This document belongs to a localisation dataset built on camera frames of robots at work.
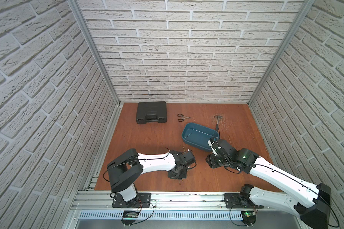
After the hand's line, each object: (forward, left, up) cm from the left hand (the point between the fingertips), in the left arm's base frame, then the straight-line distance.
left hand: (183, 177), depth 81 cm
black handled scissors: (+47, 0, +1) cm, 47 cm away
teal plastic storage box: (+29, -12, -1) cm, 31 cm away
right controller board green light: (-19, -33, -1) cm, 38 cm away
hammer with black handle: (+38, -28, 0) cm, 47 cm away
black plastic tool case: (+52, +21, 0) cm, 56 cm away
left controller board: (-17, +28, -1) cm, 32 cm away
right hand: (+6, -14, +12) cm, 20 cm away
